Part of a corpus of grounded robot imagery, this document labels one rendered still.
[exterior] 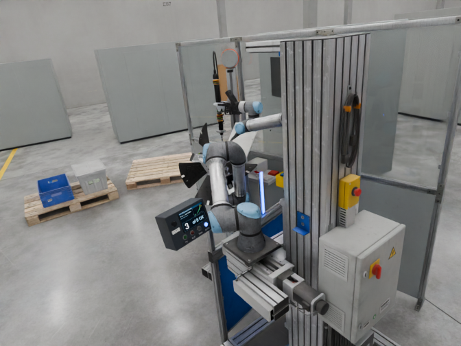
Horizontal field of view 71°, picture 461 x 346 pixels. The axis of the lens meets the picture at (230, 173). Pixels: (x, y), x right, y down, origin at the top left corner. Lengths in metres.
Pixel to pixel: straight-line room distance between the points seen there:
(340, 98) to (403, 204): 1.47
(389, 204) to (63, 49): 12.98
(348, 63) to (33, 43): 13.40
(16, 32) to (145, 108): 7.52
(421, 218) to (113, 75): 6.45
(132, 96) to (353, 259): 6.78
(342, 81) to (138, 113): 6.69
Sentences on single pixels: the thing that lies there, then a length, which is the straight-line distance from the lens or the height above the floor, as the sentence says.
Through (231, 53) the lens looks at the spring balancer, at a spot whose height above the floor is 1.93.
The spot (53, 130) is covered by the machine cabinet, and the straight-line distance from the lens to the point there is 9.31.
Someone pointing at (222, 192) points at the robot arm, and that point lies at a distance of 1.69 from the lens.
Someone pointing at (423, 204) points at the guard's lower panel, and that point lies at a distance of 2.61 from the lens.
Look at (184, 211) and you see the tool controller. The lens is 1.73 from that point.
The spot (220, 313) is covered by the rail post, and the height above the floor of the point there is 0.37.
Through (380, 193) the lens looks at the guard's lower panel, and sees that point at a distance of 2.68.
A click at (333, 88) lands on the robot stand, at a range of 1.29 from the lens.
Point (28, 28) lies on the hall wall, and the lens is 14.28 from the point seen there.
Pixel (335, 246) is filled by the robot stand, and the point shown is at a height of 1.23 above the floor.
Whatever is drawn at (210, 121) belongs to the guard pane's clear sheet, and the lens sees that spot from 3.54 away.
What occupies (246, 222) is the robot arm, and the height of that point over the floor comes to 1.21.
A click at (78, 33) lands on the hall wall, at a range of 14.22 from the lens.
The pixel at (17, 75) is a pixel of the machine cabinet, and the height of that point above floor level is 1.67.
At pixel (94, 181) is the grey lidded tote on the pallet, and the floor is 0.32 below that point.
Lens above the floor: 2.07
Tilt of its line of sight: 23 degrees down
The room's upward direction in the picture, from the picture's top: 6 degrees counter-clockwise
